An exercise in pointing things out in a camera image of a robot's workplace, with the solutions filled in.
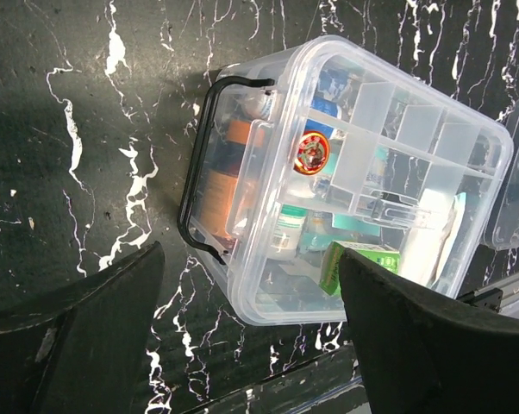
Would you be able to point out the white medicine bottle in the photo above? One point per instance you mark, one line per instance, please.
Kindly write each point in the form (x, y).
(287, 233)

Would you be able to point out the small red balm tin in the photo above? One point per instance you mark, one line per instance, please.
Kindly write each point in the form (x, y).
(312, 153)

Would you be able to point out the green wind oil box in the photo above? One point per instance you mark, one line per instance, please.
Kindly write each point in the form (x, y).
(344, 257)

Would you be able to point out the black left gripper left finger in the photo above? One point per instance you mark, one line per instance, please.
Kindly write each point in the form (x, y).
(78, 349)

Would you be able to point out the amber bottle orange cap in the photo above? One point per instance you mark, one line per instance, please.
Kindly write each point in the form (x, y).
(217, 185)

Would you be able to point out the clear medicine kit box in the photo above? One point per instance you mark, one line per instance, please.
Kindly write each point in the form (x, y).
(264, 291)

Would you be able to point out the clear kit box lid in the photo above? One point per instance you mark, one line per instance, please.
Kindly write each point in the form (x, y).
(502, 229)

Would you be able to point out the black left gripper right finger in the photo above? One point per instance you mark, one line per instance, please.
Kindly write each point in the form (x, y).
(421, 352)

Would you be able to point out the clear compartment organizer tray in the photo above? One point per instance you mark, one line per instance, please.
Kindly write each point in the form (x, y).
(391, 138)

